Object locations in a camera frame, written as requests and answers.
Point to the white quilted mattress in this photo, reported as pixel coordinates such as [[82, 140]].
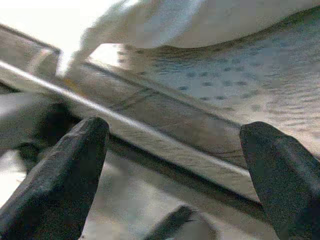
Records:
[[225, 82]]

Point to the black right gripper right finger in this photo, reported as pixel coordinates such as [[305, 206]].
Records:
[[287, 185]]

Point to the white pillow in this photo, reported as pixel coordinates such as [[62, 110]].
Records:
[[200, 20]]

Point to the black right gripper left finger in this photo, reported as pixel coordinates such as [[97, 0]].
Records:
[[55, 180]]

